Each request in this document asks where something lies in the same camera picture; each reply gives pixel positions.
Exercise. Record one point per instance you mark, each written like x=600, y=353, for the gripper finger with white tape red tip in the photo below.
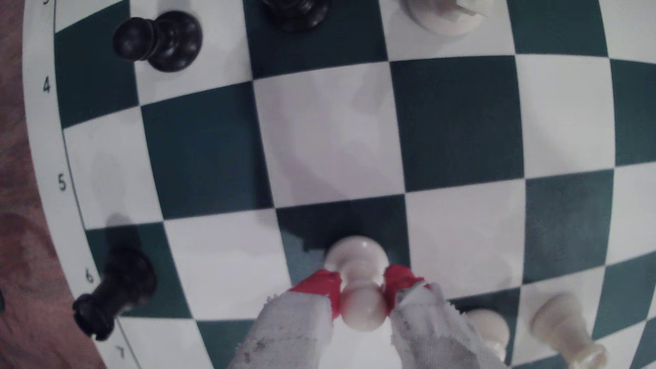
x=430, y=333
x=292, y=328

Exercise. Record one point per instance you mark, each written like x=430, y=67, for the white chess pawn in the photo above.
x=492, y=328
x=358, y=266
x=561, y=320

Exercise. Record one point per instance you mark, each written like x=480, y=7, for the black chess rook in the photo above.
x=120, y=287

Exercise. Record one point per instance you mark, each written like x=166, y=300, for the black chess pawn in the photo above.
x=164, y=41

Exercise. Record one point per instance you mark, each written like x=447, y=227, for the black chess piece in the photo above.
x=297, y=13

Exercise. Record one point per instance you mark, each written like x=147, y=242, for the white chess piece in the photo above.
x=446, y=15

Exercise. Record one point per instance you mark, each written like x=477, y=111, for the green and white chessboard mat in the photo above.
x=328, y=133

